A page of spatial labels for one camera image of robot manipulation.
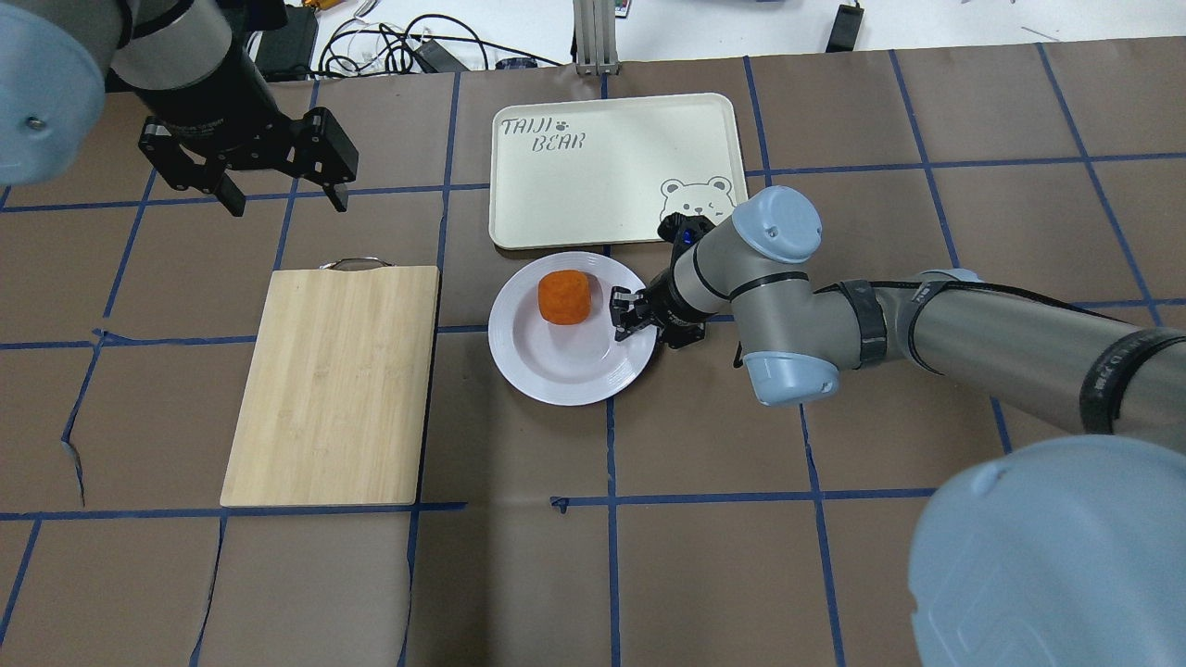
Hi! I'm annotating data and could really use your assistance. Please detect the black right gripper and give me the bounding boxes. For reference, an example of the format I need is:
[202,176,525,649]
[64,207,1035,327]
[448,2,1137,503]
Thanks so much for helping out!
[608,212,715,349]

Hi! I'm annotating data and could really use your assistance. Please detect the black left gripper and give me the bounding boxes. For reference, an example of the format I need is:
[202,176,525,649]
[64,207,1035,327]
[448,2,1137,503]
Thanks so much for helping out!
[138,89,361,217]

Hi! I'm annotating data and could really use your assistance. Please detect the orange fruit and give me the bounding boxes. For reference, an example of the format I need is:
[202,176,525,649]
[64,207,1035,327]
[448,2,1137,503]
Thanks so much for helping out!
[536,269,592,326]

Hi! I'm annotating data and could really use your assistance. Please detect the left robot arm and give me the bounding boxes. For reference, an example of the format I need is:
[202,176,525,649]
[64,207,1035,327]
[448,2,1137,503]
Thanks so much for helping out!
[1,1,359,217]

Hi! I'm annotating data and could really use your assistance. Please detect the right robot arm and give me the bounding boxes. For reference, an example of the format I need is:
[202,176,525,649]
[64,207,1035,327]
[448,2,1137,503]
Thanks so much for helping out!
[608,186,1185,666]

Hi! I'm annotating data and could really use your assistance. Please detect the cream bear tray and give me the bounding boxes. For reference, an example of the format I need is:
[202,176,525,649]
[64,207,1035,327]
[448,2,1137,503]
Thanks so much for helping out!
[487,93,750,250]

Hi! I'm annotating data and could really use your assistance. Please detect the white round plate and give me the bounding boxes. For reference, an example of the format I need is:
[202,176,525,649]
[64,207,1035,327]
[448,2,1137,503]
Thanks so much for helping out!
[487,252,657,407]

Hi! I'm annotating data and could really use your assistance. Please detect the bamboo cutting board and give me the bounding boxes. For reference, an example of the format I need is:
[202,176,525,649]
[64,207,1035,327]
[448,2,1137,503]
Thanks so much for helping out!
[219,263,441,510]

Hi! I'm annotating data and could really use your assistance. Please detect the black power adapter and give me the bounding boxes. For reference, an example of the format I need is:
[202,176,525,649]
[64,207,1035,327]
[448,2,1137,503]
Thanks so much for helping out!
[825,1,863,52]

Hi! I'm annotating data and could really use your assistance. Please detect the aluminium frame post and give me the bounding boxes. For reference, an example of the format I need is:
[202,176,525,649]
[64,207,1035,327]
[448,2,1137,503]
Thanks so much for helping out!
[573,0,620,77]

